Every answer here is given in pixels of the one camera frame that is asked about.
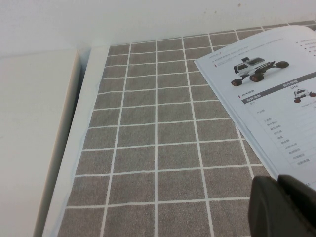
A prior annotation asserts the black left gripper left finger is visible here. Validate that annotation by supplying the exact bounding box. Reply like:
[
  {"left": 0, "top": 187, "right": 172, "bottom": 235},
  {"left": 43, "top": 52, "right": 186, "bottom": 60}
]
[{"left": 248, "top": 174, "right": 310, "bottom": 237}]

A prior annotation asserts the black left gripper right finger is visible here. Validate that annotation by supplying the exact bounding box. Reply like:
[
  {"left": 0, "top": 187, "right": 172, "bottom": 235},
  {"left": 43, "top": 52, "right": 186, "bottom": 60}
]
[{"left": 278, "top": 174, "right": 316, "bottom": 237}]

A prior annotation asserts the white product catalogue book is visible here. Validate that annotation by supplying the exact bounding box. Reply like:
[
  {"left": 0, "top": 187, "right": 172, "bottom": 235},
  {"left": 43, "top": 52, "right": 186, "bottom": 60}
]
[{"left": 193, "top": 24, "right": 316, "bottom": 193}]

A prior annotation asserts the grey white-checked tablecloth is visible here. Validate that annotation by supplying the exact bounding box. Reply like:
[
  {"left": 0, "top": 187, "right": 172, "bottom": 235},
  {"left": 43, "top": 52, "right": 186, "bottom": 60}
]
[{"left": 57, "top": 19, "right": 316, "bottom": 237}]

